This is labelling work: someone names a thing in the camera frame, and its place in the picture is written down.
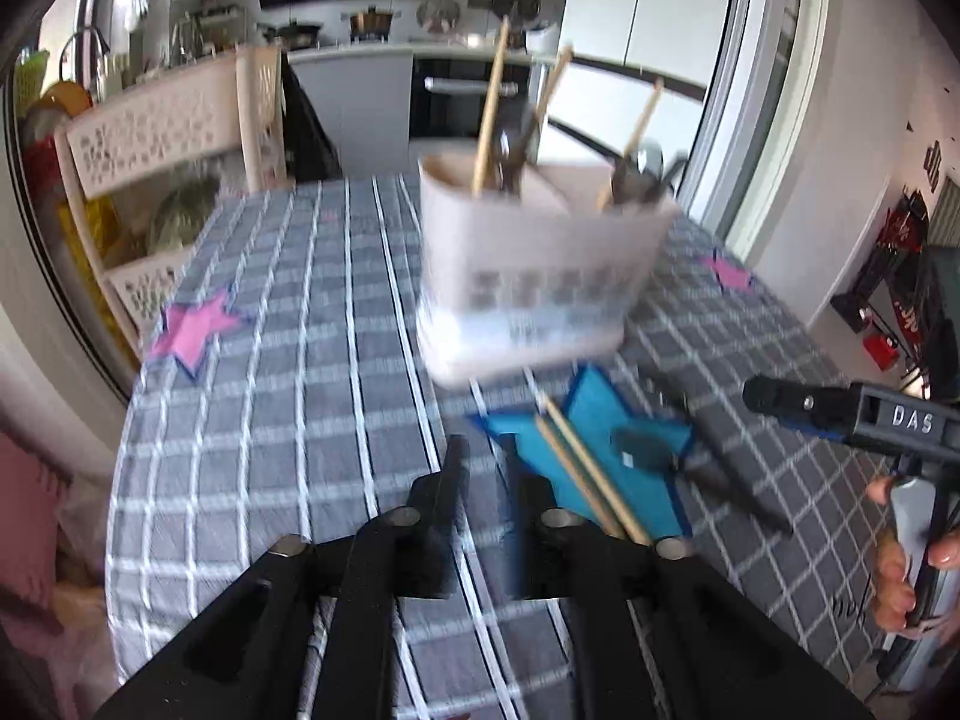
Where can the black wok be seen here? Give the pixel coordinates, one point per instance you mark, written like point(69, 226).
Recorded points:
point(294, 31)

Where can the dark round-headed plastic utensil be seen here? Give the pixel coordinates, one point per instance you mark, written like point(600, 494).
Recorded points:
point(675, 397)

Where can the grey checked star tablecloth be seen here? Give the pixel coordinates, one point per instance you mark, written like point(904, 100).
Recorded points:
point(300, 360)

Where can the beige perforated storage cart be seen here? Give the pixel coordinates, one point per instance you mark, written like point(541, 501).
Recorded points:
point(172, 135)

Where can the person's right hand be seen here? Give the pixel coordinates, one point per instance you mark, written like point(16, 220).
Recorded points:
point(891, 585)

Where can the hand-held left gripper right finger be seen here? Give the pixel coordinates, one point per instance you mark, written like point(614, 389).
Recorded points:
point(514, 540)

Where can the beige plastic utensil holder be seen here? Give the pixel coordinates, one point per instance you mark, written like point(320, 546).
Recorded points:
point(525, 270)

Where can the steel cooking pot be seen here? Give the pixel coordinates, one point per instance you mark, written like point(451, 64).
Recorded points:
point(371, 21)

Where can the hanging dark frying pan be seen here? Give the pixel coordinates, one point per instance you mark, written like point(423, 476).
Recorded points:
point(516, 0)

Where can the white refrigerator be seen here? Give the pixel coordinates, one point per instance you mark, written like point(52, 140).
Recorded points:
point(645, 7)

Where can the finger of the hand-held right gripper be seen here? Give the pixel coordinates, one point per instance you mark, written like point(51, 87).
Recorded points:
point(802, 399)

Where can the black built-in oven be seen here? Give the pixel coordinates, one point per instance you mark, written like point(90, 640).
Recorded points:
point(450, 101)

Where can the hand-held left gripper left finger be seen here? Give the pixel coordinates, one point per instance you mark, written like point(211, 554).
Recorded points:
point(427, 547)

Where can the pink chair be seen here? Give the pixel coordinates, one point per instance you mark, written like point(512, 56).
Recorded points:
point(30, 525)

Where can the curved kitchen faucet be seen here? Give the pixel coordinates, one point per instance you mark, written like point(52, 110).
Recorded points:
point(86, 45)

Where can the red floor items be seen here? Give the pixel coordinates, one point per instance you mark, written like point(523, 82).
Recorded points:
point(889, 270)

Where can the green plastic basket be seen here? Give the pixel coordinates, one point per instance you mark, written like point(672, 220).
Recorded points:
point(31, 69)

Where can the round pan lid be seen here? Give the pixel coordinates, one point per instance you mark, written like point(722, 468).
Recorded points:
point(436, 13)

